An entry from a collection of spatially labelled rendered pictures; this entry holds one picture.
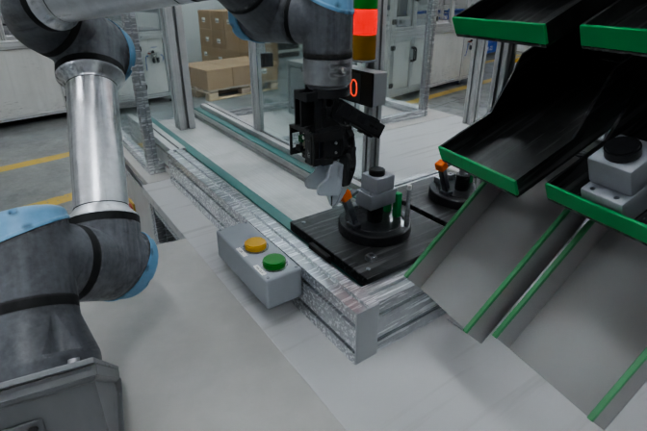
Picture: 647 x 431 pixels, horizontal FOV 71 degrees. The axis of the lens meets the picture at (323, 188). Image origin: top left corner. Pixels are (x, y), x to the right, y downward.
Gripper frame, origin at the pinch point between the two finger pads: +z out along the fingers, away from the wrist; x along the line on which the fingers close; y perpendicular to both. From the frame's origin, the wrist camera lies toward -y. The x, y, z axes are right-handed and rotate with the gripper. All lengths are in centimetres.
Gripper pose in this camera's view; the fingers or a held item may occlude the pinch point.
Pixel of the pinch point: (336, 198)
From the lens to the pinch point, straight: 79.7
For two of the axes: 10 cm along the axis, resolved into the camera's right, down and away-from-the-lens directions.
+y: -8.2, 2.3, -5.3
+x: 5.7, 3.3, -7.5
